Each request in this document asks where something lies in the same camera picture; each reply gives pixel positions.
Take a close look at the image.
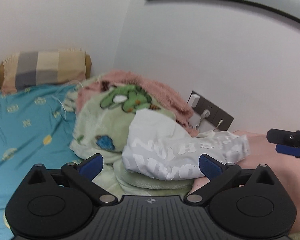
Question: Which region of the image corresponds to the white t-shirt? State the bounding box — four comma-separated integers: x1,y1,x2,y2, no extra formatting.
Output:
122,109,250,181

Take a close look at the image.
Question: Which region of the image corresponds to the pink bed sheet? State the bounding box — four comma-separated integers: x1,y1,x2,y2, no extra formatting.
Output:
187,131,300,239

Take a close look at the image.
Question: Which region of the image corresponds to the green cartoon fleece blanket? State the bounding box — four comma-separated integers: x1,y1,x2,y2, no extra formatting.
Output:
64,80,193,198

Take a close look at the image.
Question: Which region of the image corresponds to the pink fleece blanket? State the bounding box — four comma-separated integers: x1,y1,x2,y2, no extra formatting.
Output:
76,69,199,137

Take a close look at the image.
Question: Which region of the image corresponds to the teal patterned bed sheet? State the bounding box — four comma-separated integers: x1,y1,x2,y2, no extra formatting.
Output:
0,85,81,239

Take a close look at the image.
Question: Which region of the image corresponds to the plaid pillow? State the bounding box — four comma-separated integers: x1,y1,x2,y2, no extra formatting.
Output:
0,48,92,94

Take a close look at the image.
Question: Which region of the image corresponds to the grey wall power outlet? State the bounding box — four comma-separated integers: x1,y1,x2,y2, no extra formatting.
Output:
188,90,234,131

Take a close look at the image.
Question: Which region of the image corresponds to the white wall charger plug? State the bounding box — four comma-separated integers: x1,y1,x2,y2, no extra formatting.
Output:
187,93,200,108

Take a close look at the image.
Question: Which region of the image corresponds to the white charging cable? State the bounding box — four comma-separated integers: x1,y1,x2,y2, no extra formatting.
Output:
51,80,84,123

